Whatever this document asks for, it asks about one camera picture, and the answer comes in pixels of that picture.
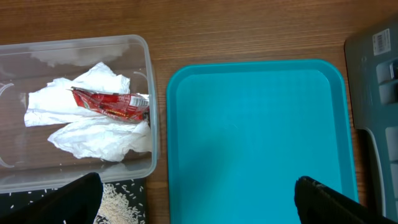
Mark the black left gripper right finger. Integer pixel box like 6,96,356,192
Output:
294,176,397,224

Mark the grey dishwasher rack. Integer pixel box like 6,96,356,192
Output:
345,14,397,221

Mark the teal serving tray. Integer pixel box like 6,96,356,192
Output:
166,59,358,224

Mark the white napkin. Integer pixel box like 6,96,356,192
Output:
24,62,152,162

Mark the red snack wrapper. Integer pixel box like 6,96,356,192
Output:
70,87,150,123

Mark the clear plastic waste bin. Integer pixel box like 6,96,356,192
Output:
1,35,159,193

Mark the spilled rice pile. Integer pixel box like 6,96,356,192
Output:
93,184,141,224

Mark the black plastic tray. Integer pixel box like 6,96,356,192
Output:
1,179,147,224

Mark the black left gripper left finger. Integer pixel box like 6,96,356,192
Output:
1,172,103,224

